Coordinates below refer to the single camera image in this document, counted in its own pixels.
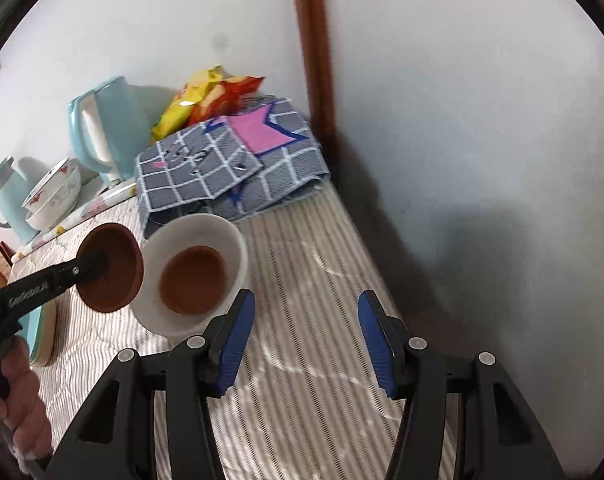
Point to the light blue thermos jug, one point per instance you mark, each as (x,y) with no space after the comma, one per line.
(14,189)

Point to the light blue electric kettle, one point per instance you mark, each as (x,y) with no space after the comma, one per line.
(108,129)

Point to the grey checkered cloth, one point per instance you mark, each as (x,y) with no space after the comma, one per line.
(232,165)

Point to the patterned white bowl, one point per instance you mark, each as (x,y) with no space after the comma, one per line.
(49,184)

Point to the orange snack bag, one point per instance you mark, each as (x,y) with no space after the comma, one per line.
(225,97)

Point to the light blue square plate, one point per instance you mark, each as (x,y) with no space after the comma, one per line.
(30,332)

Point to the person left hand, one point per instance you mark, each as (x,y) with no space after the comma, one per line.
(23,412)

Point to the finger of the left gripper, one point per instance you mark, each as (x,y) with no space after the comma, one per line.
(80,270)

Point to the yellow chips bag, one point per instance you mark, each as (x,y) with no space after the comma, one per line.
(179,110)

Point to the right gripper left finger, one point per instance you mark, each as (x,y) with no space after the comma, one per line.
(112,434)

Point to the green square plate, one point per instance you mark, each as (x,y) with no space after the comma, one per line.
(45,335)

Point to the brown small bowl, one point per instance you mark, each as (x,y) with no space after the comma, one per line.
(112,268)
(194,281)

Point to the brown wooden door frame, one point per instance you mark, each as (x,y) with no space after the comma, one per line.
(315,43)

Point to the pink square plate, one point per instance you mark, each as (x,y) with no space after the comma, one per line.
(48,331)

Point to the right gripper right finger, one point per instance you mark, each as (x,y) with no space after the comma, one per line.
(499,437)

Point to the fruit pattern mat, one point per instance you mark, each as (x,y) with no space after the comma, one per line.
(106,200)

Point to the white ceramic bowl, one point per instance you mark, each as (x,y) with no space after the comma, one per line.
(193,230)

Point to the large white bowl bottom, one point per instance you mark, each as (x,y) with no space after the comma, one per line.
(59,205)

